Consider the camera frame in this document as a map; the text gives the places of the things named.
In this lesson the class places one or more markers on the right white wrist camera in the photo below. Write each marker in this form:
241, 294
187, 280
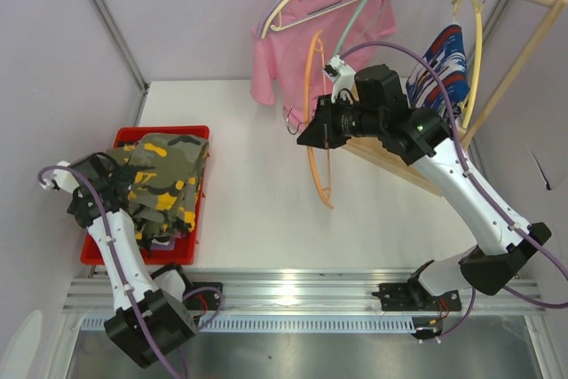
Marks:
341, 75

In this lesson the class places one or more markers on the mint green hanger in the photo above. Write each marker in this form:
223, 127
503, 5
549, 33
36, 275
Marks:
359, 10

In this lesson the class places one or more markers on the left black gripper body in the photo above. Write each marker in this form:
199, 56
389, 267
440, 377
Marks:
112, 181

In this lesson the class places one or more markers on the blue red white shorts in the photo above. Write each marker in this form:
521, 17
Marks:
446, 56

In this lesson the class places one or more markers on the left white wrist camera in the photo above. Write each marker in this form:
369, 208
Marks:
58, 177

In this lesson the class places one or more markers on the orange hanger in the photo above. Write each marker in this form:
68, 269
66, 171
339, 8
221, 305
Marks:
316, 50

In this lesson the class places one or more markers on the aluminium mounting rail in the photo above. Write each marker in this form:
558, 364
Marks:
299, 292

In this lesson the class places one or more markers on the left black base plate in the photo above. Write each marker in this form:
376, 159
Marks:
205, 300

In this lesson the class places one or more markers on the red plastic bin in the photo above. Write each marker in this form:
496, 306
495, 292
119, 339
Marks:
183, 253

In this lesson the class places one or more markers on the white slotted cable duct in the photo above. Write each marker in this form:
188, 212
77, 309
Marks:
312, 324

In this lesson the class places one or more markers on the cream hanger right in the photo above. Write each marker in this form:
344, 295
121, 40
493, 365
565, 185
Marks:
470, 101

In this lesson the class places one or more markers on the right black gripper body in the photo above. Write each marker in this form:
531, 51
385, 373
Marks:
327, 122

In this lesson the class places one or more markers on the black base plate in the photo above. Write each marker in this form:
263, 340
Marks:
396, 297
205, 300

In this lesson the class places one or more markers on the wooden clothes rack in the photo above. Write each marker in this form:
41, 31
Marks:
372, 151

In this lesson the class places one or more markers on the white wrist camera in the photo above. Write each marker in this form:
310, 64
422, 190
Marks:
58, 177
341, 75

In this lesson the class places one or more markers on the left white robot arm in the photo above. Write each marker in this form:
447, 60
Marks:
150, 320

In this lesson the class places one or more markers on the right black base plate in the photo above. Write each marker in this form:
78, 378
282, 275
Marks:
396, 297

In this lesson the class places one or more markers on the pink t-shirt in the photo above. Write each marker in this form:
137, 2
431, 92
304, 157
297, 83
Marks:
310, 29

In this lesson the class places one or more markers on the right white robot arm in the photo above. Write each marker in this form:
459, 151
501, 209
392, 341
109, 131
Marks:
370, 103

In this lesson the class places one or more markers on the green yellow camouflage trousers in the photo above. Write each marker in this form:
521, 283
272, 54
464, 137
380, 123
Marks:
163, 202

